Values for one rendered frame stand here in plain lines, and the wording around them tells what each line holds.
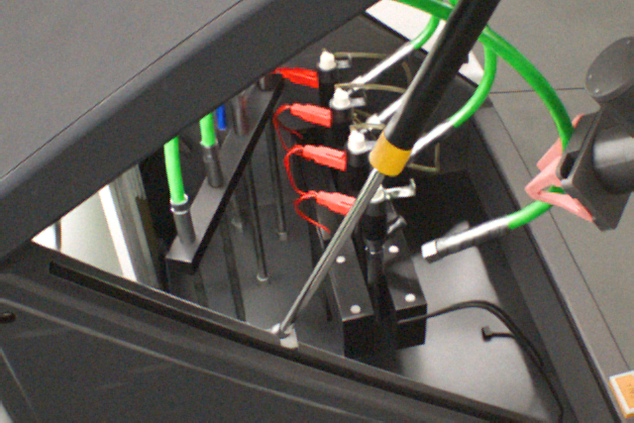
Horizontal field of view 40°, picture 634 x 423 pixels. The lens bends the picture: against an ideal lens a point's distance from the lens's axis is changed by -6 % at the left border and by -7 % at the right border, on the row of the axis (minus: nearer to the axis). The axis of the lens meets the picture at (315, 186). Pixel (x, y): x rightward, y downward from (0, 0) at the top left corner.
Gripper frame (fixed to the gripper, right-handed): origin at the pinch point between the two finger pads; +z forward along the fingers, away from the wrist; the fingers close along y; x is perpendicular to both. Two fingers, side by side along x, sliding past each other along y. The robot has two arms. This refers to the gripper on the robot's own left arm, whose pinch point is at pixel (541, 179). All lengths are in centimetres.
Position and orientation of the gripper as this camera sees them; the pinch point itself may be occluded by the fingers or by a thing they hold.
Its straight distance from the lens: 83.9
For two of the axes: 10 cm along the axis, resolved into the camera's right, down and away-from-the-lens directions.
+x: 7.1, 6.4, 2.9
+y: -5.0, 7.5, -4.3
